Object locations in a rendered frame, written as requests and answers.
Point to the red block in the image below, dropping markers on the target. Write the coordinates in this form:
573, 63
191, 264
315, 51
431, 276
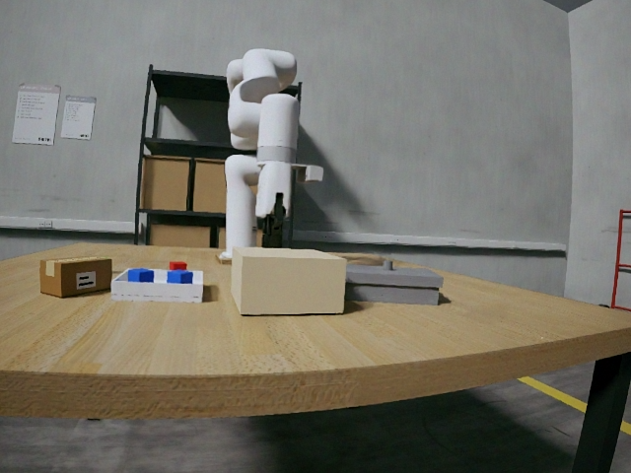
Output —
178, 266

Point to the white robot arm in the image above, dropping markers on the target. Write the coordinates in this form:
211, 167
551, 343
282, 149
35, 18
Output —
275, 126

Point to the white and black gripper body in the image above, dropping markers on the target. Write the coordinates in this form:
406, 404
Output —
274, 177

